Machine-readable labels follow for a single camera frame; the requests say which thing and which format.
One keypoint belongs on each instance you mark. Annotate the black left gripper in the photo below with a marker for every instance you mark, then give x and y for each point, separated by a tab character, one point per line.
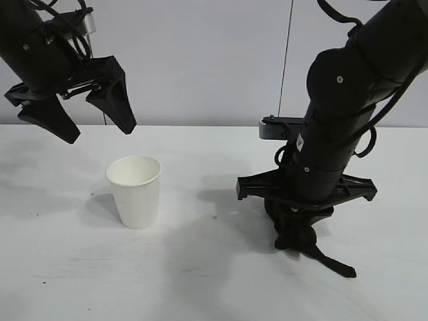
47	70

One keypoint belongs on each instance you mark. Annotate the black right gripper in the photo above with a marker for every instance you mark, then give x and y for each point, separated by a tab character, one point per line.
317	187

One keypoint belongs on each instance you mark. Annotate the black cloth rag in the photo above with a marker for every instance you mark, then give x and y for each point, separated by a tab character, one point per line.
297	240

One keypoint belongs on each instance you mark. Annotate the white paper cup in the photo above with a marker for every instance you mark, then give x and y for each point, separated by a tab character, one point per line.
137	204

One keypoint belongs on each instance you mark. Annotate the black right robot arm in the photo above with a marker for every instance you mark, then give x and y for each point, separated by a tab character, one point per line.
351	83

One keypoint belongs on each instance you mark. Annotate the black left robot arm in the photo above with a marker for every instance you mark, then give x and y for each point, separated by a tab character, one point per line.
16	23

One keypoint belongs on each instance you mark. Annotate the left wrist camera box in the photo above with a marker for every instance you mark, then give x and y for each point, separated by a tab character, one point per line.
89	25

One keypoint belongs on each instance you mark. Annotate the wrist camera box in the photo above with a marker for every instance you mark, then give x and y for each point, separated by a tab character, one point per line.
89	25
267	132

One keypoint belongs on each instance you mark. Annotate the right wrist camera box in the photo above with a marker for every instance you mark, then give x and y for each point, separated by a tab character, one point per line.
267	132

